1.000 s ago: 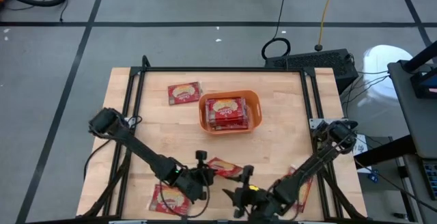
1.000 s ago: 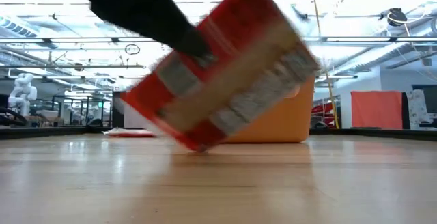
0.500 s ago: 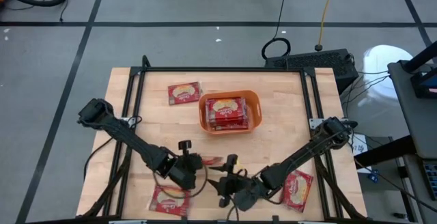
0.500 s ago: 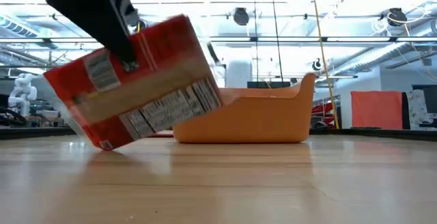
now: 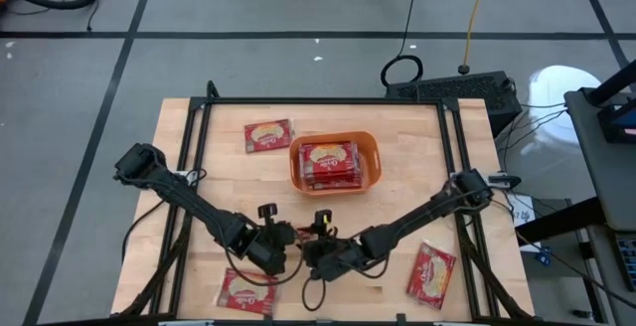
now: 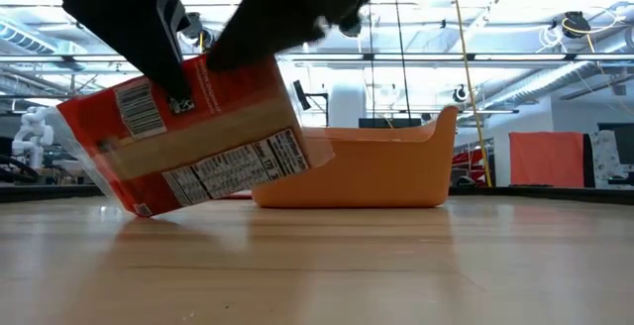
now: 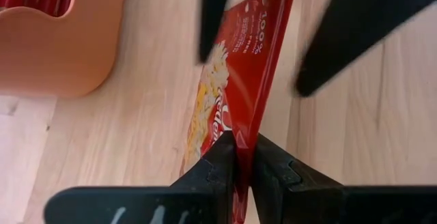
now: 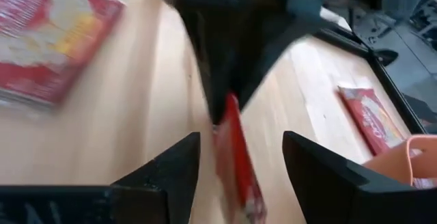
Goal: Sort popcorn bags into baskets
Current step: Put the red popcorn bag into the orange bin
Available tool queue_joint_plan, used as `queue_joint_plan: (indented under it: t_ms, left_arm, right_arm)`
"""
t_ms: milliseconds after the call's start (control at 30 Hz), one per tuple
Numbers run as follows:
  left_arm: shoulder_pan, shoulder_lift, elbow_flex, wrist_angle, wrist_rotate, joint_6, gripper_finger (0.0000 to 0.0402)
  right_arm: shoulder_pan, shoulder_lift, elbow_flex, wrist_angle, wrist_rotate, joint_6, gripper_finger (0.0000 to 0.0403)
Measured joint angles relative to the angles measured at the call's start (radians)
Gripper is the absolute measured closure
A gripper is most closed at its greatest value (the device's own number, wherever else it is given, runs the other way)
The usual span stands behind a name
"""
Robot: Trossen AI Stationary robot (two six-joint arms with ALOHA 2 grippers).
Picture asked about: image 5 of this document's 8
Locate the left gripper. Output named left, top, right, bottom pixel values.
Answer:
left=241, top=204, right=305, bottom=277

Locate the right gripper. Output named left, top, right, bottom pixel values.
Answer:
left=302, top=209, right=370, bottom=283

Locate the orange plastic basket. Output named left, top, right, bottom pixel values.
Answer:
left=288, top=130, right=384, bottom=198

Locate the black computer tower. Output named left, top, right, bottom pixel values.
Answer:
left=385, top=70, right=524, bottom=138

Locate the white paper sheet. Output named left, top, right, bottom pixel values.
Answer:
left=507, top=192, right=537, bottom=229

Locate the black desk leg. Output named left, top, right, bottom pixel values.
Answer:
left=514, top=195, right=607, bottom=247

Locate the grey work desk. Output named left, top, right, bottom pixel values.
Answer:
left=563, top=86, right=636, bottom=233

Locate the black device on desk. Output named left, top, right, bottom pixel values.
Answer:
left=595, top=97, right=636, bottom=144

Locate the black pole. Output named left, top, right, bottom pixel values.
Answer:
left=584, top=59, right=636, bottom=107

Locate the black aluminium table frame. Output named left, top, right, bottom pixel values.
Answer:
left=116, top=80, right=536, bottom=326

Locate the black arm base cable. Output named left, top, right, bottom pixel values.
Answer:
left=120, top=197, right=168, bottom=263

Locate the yellow extension cable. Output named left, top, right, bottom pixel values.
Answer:
left=460, top=0, right=493, bottom=77

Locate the black coiled power cable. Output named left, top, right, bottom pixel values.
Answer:
left=380, top=0, right=425, bottom=88

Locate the black cable bundle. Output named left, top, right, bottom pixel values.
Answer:
left=494, top=80, right=570, bottom=168

